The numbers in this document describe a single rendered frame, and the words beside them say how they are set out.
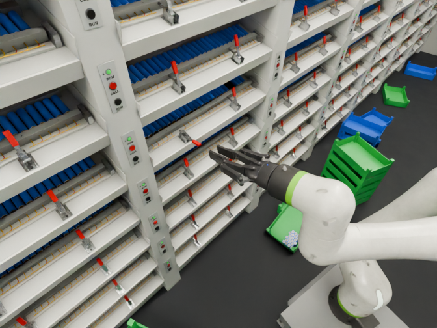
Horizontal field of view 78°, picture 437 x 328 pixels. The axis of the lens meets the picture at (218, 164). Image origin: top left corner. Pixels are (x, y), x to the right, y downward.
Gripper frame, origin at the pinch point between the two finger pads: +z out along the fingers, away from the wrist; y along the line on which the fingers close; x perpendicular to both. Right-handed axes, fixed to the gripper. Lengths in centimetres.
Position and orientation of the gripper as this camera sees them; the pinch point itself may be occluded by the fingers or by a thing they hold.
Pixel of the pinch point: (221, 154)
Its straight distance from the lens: 83.8
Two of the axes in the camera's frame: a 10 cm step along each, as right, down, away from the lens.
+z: -7.0, -3.4, 6.3
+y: 6.9, -5.2, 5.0
